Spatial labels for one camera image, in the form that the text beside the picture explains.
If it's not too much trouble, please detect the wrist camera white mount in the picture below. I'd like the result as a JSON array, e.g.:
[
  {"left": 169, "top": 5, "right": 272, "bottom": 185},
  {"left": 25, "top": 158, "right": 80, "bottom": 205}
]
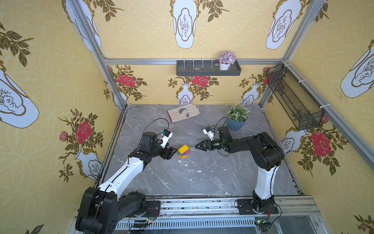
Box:
[
  {"left": 161, "top": 129, "right": 173, "bottom": 148},
  {"left": 203, "top": 127, "right": 215, "bottom": 141}
]

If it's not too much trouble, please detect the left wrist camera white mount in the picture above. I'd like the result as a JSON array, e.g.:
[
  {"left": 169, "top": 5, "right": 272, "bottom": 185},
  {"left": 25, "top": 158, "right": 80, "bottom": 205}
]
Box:
[{"left": 161, "top": 129, "right": 173, "bottom": 148}]

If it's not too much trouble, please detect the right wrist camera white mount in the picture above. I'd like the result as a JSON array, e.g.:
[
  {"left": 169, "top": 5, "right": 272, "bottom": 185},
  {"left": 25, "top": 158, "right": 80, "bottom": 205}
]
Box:
[{"left": 203, "top": 127, "right": 215, "bottom": 141}]

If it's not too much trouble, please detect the purple flower in white pot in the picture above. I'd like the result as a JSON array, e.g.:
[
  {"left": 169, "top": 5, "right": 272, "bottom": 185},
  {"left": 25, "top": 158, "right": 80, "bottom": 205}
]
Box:
[{"left": 219, "top": 51, "right": 236, "bottom": 71}]

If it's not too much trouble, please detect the grey wall shelf tray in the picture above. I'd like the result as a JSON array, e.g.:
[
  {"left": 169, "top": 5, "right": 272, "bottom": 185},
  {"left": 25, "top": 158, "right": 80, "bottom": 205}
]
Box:
[{"left": 176, "top": 59, "right": 242, "bottom": 77}]

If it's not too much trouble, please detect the black wire mesh basket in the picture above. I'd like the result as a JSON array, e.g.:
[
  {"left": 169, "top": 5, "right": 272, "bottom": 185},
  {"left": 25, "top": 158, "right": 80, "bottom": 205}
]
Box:
[{"left": 266, "top": 64, "right": 324, "bottom": 130}]

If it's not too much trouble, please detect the aluminium frame post left rear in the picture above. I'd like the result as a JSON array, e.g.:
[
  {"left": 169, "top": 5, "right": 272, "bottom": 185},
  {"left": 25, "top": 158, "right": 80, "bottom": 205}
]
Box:
[{"left": 71, "top": 1, "right": 127, "bottom": 112}]

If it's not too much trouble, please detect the yellow curved lego brick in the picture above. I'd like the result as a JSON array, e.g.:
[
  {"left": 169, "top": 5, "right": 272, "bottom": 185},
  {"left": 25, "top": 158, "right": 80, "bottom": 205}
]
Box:
[{"left": 178, "top": 145, "right": 190, "bottom": 155}]

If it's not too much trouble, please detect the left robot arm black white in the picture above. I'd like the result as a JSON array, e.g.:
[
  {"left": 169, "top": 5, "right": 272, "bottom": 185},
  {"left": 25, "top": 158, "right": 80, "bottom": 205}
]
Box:
[{"left": 75, "top": 129, "right": 178, "bottom": 234}]

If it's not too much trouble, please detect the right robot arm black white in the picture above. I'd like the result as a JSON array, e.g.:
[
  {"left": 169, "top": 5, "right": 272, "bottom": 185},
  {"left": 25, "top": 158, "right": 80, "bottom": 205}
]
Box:
[{"left": 195, "top": 126, "right": 285, "bottom": 216}]

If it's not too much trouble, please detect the green plant in blue pot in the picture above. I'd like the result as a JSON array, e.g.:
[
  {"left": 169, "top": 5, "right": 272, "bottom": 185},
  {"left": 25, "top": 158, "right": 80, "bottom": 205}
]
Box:
[{"left": 227, "top": 103, "right": 249, "bottom": 131}]

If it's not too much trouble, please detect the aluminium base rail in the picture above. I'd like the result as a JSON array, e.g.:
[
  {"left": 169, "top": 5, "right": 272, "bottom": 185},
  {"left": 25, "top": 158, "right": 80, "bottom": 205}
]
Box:
[{"left": 70, "top": 195, "right": 331, "bottom": 234}]

